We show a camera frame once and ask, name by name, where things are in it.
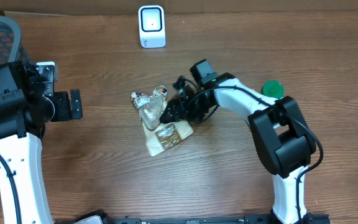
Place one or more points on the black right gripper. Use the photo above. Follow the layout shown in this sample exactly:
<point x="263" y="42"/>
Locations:
<point x="174" y="106"/>

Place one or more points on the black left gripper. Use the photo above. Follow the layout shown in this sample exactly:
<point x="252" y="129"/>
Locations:
<point x="62" y="106"/>

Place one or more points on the beige granola bag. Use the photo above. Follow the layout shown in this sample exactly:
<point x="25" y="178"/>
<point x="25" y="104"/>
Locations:
<point x="159" y="136"/>

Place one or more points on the green lid jar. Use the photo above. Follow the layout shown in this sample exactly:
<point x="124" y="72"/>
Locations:
<point x="273" y="88"/>

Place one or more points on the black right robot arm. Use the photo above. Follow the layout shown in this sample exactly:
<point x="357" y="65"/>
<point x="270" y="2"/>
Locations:
<point x="282" y="139"/>

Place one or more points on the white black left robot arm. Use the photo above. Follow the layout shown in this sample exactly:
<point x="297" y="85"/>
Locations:
<point x="27" y="102"/>

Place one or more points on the white barcode scanner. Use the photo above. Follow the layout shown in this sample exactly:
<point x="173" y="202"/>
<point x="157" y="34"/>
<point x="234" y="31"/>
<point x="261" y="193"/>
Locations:
<point x="152" y="26"/>

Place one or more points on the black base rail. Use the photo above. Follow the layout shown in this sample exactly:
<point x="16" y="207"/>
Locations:
<point x="100" y="216"/>

